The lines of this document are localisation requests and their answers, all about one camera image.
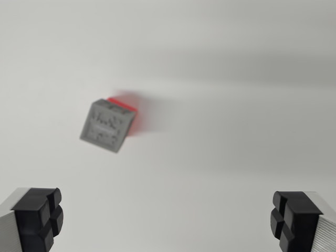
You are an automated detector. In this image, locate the black-tipped silver gripper right finger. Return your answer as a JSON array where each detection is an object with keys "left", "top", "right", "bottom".
[{"left": 270, "top": 191, "right": 336, "bottom": 252}]

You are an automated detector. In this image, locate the black-tipped silver gripper left finger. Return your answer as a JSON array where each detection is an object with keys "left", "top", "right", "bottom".
[{"left": 0, "top": 187, "right": 64, "bottom": 252}]

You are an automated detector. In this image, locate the grey embossed cube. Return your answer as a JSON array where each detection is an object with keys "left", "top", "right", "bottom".
[{"left": 79, "top": 98, "right": 134, "bottom": 154}]

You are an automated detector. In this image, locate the red cube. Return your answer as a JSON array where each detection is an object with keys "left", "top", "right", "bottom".
[{"left": 106, "top": 96, "right": 140, "bottom": 138}]

